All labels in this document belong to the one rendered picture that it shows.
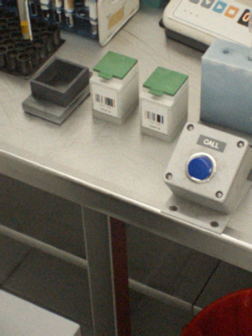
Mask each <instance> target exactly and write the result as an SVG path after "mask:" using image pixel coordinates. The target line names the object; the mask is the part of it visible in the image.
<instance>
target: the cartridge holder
mask: <svg viewBox="0 0 252 336"><path fill-rule="evenodd" d="M92 76H93V73H92V72H90V71H89V67H86V66H82V65H81V64H77V63H75V62H70V61H68V60H64V59H62V58H58V57H54V58H53V59H52V60H51V61H50V62H49V63H48V64H47V65H46V66H45V67H44V68H42V69H41V71H40V72H39V73H38V74H37V75H35V76H34V77H33V78H32V79H31V80H30V85H31V95H30V96H28V97H27V98H26V99H25V101H23V103H22V109H23V110H24V111H26V112H29V113H32V114H35V116H38V117H42V118H44V119H48V120H49V121H53V122H55V123H59V124H61V123H62V122H63V121H64V120H65V119H66V118H67V117H68V116H69V114H70V113H71V112H72V110H74V109H75V108H76V107H77V106H78V105H79V104H80V103H81V102H82V100H83V99H84V98H85V97H86V96H87V95H88V94H89V93H90V92H91V89H90V78H92Z"/></svg>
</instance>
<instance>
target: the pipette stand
mask: <svg viewBox="0 0 252 336"><path fill-rule="evenodd" d="M250 53H251V47H247V46H245V45H240V44H237V43H232V42H229V41H227V40H224V39H219V38H215V40H214V42H213V43H212V44H211V46H210V47H209V48H208V50H207V51H206V52H205V53H204V55H203V56H202V58H201V91H200V110H199V121H198V124H200V125H204V126H206V127H210V128H213V129H216V130H219V131H220V132H224V133H227V134H229V135H233V136H235V137H240V138H243V139H245V140H246V141H247V142H248V144H249V147H250V148H251V150H252V61H250Z"/></svg>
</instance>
